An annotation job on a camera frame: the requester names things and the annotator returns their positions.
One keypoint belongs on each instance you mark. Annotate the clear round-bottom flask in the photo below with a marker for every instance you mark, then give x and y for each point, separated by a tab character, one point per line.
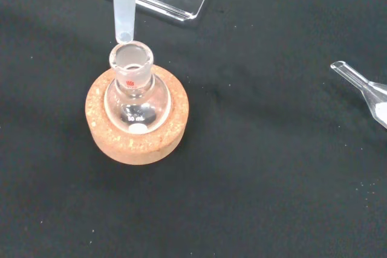
136	98

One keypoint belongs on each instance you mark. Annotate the clear glass weighing funnel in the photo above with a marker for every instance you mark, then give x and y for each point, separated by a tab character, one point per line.
366	89

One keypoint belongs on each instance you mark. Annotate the black bench cloth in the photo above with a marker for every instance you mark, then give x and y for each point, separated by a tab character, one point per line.
242	164

